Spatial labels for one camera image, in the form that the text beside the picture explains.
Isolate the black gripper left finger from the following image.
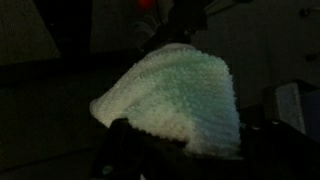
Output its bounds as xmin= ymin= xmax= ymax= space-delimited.
xmin=89 ymin=117 xmax=201 ymax=180

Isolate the white terry towel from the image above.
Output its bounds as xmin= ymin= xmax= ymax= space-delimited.
xmin=89 ymin=42 xmax=242 ymax=160

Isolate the black rectangular box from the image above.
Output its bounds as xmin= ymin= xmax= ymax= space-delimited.
xmin=263 ymin=79 xmax=320 ymax=143

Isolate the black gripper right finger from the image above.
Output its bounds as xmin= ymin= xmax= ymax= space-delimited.
xmin=238 ymin=106 xmax=320 ymax=180

